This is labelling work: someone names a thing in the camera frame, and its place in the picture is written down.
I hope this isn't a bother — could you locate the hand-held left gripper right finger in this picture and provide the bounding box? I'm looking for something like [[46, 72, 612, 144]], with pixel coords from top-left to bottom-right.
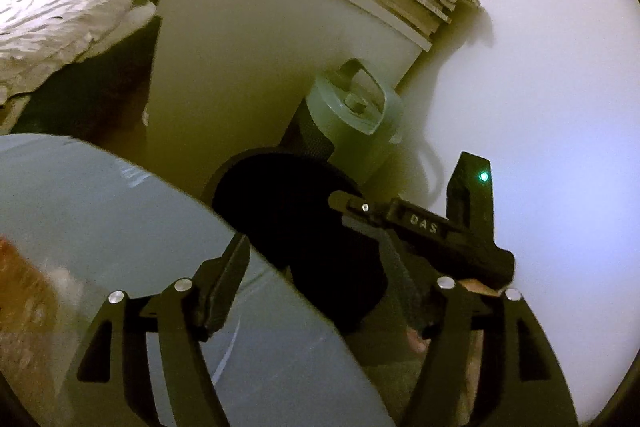
[[380, 247, 581, 427]]

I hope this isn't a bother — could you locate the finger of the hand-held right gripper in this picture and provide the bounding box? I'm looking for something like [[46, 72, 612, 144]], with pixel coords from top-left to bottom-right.
[[327, 191, 397, 229]]

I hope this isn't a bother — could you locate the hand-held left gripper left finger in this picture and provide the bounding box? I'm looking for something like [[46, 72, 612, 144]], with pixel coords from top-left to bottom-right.
[[75, 234, 251, 427]]

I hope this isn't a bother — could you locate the white nightstand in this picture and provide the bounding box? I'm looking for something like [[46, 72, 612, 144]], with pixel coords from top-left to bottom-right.
[[144, 0, 433, 198]]

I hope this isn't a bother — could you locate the orange blurry wrapper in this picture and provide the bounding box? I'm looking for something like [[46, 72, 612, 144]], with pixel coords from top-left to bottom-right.
[[0, 234, 71, 408]]

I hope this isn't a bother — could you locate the white ruffled blanket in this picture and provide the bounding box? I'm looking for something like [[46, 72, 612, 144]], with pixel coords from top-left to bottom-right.
[[0, 0, 158, 105]]

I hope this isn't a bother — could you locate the dark bed frame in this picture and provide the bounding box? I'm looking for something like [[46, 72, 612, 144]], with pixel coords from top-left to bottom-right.
[[12, 14, 163, 145]]

